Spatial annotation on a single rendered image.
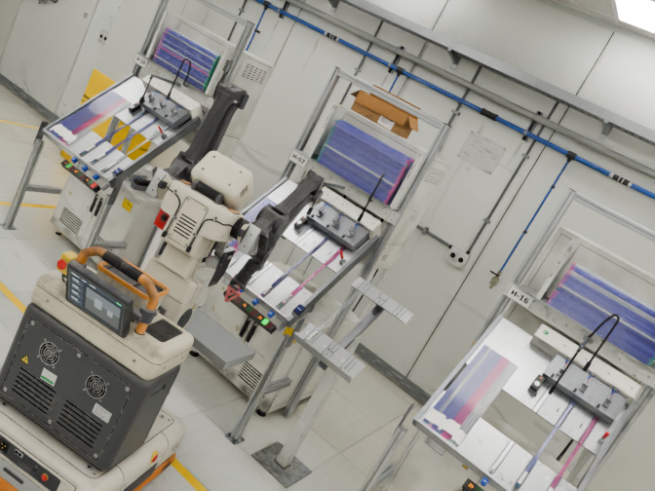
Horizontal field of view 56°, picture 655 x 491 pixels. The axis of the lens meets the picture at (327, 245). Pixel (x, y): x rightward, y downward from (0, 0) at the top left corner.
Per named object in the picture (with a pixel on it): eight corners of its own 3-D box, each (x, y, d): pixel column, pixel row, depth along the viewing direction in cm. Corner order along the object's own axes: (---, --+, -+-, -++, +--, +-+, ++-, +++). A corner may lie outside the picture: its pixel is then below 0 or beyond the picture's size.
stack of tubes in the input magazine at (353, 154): (385, 204, 328) (410, 159, 322) (314, 160, 349) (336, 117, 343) (395, 206, 339) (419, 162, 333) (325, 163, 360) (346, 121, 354)
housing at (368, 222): (371, 246, 340) (372, 230, 329) (305, 204, 360) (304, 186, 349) (380, 239, 344) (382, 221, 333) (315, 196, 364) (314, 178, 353)
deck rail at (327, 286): (289, 327, 307) (288, 321, 302) (287, 325, 308) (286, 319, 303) (378, 244, 340) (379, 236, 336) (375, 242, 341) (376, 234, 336)
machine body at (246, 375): (262, 422, 347) (312, 331, 333) (180, 349, 376) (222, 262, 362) (319, 398, 404) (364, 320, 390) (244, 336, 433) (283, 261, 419)
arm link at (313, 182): (312, 162, 275) (331, 174, 274) (303, 183, 284) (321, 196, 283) (257, 211, 243) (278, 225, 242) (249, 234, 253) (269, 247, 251)
